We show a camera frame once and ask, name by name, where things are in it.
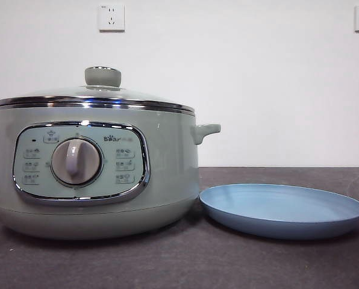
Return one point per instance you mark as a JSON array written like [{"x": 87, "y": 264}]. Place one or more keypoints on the blue round plate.
[{"x": 282, "y": 216}]

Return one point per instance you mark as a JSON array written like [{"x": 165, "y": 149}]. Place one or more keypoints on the glass lid with green knob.
[{"x": 102, "y": 76}]

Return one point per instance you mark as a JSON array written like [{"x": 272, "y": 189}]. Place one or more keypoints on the pale green electric steamer pot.
[{"x": 167, "y": 168}]

